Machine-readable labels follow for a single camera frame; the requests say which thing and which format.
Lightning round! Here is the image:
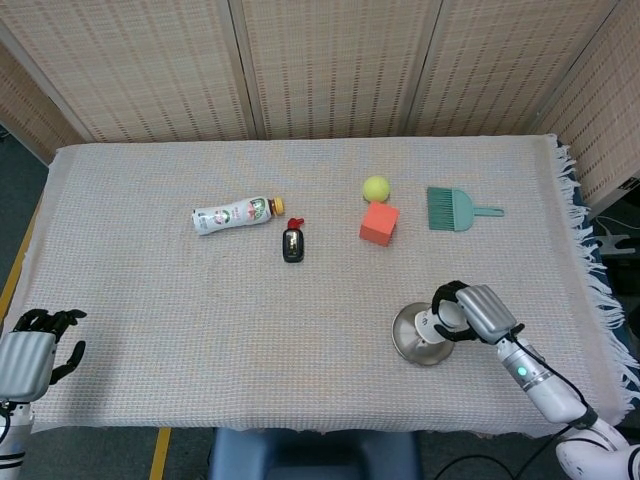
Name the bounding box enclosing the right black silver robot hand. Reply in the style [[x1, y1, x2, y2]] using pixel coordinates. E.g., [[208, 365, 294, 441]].
[[431, 279, 526, 346]]

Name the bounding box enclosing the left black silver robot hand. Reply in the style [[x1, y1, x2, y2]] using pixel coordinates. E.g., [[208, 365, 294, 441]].
[[0, 308, 88, 404]]

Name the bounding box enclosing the white paper cup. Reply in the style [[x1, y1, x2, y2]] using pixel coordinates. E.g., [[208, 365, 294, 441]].
[[416, 298, 470, 347]]

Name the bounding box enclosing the silver metal bowl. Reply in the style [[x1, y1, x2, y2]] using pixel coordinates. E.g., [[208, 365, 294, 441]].
[[391, 301, 456, 367]]

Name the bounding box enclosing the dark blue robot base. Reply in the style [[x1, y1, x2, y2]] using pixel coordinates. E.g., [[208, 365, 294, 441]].
[[207, 427, 424, 480]]

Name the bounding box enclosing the teal hand brush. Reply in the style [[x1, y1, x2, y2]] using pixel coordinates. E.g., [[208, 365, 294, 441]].
[[426, 186, 505, 233]]

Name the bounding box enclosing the orange cube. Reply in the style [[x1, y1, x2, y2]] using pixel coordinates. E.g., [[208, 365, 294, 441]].
[[358, 201, 401, 248]]

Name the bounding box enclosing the dark blue table cover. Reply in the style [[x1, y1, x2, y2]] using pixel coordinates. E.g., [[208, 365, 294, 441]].
[[555, 142, 640, 396]]

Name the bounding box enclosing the white metal stand foot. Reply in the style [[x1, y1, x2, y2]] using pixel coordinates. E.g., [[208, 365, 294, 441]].
[[597, 233, 640, 257]]

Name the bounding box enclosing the yellow tennis ball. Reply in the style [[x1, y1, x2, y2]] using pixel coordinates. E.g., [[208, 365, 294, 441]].
[[362, 175, 391, 203]]

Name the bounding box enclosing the beige waffle tablecloth with fringe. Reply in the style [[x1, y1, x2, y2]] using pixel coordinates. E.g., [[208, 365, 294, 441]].
[[9, 132, 640, 441]]

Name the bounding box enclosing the black sauce bottle red cap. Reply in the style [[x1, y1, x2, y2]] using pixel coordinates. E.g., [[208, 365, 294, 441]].
[[281, 216, 306, 264]]

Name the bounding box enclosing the woven folding screen panel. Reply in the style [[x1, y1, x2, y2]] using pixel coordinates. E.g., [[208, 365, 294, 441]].
[[229, 0, 444, 141], [407, 0, 621, 137], [0, 37, 96, 166], [532, 0, 640, 206], [0, 0, 256, 144]]

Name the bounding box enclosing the white drink bottle yellow cap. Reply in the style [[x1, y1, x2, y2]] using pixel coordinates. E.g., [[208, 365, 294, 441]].
[[190, 196, 286, 237]]

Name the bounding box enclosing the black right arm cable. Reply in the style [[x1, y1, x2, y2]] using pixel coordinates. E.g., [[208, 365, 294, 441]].
[[508, 332, 600, 432]]

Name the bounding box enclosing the black floor cable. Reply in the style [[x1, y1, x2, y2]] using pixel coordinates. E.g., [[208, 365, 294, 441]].
[[433, 434, 576, 480]]

